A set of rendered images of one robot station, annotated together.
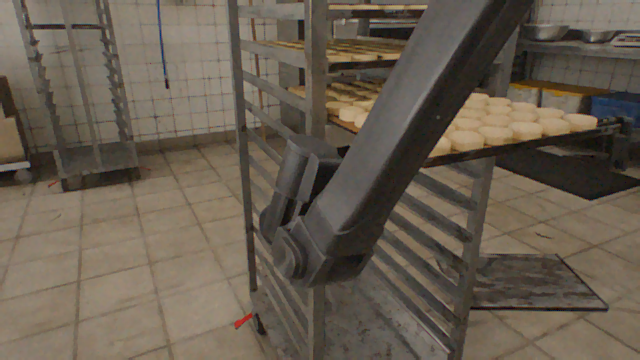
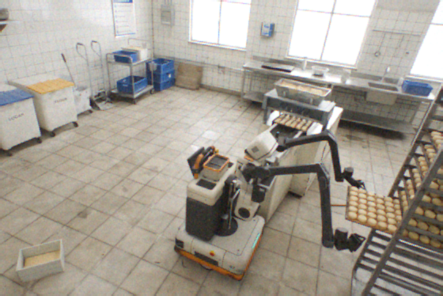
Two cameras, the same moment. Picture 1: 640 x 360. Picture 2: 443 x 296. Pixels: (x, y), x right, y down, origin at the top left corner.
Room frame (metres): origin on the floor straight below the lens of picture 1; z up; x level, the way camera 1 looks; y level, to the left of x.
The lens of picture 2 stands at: (1.09, -2.02, 2.14)
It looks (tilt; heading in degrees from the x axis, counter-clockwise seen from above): 29 degrees down; 136
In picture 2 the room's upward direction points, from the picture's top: 6 degrees clockwise
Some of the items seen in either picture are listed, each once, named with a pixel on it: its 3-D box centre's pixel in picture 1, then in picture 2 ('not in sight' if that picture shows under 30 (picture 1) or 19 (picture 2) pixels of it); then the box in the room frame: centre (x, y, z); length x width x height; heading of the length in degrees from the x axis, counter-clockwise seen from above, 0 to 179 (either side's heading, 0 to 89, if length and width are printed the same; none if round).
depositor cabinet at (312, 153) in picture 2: not in sight; (297, 143); (-0.67, 1.05, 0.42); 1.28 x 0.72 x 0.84; 108
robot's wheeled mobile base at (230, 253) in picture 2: not in sight; (221, 233); (-0.23, -0.68, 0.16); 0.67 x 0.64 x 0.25; 25
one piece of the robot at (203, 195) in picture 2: not in sight; (216, 195); (-0.31, -0.72, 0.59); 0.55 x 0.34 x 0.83; 115
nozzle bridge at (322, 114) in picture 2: not in sight; (296, 113); (-0.53, 0.59, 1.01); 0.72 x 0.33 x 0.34; 18
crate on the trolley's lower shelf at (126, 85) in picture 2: not in sight; (132, 84); (-4.38, 0.37, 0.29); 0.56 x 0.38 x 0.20; 125
